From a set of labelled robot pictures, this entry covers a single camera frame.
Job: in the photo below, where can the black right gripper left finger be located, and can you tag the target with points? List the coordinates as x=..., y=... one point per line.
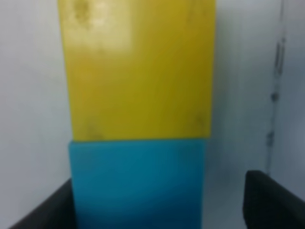
x=56, y=212

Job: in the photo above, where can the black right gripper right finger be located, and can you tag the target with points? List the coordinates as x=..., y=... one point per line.
x=268, y=205

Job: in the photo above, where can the blue cube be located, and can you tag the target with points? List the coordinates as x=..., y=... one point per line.
x=153, y=184

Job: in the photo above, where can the yellow cube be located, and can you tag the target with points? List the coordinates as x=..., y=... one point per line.
x=139, y=69

